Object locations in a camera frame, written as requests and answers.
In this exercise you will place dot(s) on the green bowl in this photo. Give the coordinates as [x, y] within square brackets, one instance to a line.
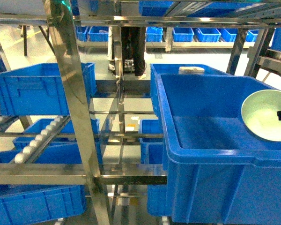
[259, 114]

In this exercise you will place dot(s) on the white roller track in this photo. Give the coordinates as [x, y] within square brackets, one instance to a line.
[44, 128]

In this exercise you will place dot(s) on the person legs dark trousers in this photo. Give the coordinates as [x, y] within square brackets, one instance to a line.
[137, 36]

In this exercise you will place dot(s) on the white container in bin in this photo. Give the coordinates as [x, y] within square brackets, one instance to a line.
[191, 70]

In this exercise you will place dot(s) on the blue bin upper left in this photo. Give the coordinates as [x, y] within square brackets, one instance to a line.
[40, 90]

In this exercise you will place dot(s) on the stainless steel shelf rack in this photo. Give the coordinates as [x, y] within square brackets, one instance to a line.
[70, 156]

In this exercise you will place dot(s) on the large blue bin front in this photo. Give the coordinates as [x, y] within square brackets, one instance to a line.
[217, 170]

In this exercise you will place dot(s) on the blue bin behind front bin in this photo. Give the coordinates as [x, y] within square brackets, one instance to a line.
[171, 71]

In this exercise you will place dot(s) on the blue bin lower left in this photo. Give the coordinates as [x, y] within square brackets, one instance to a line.
[30, 204]

